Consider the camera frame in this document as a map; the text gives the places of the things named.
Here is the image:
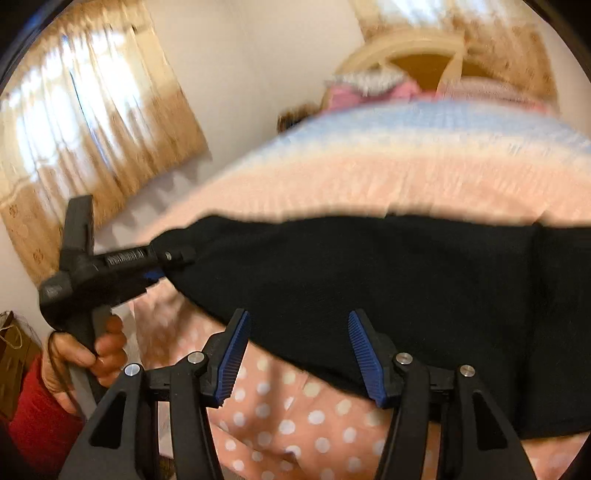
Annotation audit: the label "brown paper bag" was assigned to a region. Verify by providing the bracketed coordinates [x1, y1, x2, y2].
[0, 310, 40, 409]

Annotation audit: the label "grey patterned pillow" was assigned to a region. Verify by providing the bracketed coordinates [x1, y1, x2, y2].
[325, 69, 402, 95]

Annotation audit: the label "person's left forearm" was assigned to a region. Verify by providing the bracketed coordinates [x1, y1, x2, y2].
[9, 355, 88, 462]

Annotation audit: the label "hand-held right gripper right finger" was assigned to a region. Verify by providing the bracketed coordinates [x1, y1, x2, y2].
[347, 309, 527, 480]

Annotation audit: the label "black pants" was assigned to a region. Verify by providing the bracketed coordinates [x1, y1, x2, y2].
[150, 213, 591, 439]

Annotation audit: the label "striped pillow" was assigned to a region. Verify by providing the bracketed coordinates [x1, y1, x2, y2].
[450, 76, 536, 104]

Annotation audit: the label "cream and wooden headboard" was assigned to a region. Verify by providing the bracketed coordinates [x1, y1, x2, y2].
[335, 39, 485, 97]

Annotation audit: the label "polka dot bedspread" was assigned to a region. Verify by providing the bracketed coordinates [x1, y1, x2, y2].
[99, 95, 591, 480]

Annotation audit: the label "pink folded blanket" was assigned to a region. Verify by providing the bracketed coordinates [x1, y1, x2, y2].
[323, 78, 439, 112]

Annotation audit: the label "brown patterned bag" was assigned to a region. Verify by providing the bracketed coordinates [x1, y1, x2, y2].
[277, 105, 319, 136]

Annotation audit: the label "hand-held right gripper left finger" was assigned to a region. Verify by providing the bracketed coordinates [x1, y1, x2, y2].
[58, 308, 252, 480]

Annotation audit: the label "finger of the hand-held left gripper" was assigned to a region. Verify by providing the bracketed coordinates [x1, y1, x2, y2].
[141, 246, 197, 283]

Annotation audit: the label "beige floral curtain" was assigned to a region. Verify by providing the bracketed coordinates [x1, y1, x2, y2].
[348, 0, 561, 100]
[0, 0, 208, 287]

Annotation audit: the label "person's left hand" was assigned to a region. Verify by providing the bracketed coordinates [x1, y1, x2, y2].
[44, 315, 129, 402]

